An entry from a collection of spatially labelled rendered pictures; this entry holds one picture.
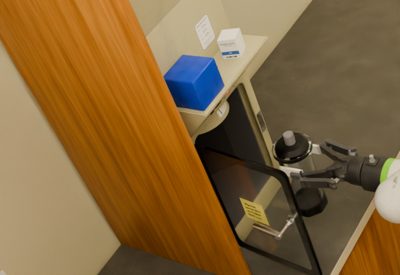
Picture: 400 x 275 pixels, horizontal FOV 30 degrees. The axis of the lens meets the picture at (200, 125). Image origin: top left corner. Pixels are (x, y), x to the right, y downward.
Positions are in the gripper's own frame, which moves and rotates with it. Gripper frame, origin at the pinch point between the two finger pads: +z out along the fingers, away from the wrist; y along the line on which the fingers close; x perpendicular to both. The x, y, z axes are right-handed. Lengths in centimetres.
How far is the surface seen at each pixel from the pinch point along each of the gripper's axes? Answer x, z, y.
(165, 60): -40.5, 19.4, 11.9
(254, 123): 2.6, 22.5, -13.3
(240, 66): -29.4, 9.0, -1.6
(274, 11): 17, 63, -90
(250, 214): 4.3, 5.8, 18.3
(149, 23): -51, 19, 12
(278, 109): 27, 39, -46
